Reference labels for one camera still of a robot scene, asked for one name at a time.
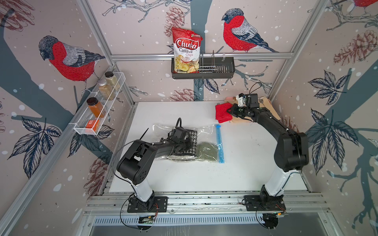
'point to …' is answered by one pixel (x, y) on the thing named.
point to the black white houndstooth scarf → (192, 134)
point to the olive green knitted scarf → (207, 151)
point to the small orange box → (92, 124)
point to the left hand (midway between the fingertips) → (195, 142)
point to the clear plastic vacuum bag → (207, 141)
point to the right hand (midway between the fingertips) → (226, 109)
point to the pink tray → (229, 98)
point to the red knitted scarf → (222, 115)
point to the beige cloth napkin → (264, 102)
